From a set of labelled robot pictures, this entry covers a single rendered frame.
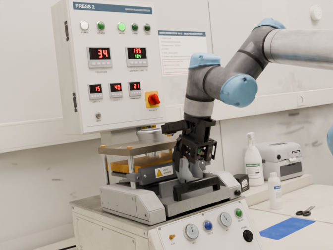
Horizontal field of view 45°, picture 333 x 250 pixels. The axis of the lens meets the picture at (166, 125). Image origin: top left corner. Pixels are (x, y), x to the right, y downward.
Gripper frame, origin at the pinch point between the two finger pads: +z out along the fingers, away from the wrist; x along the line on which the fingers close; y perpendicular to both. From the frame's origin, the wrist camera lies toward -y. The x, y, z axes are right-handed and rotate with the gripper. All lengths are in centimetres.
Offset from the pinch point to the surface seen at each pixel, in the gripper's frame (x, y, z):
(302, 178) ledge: 97, -21, 30
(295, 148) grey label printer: 98, -29, 17
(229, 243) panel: 4.8, 15.9, 12.1
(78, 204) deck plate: -17.1, -28.3, 18.1
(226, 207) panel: 8.7, 9.4, 5.7
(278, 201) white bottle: 60, -8, 26
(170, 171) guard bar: -2.0, -3.6, -1.6
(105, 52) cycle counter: -5.7, -37.3, -28.3
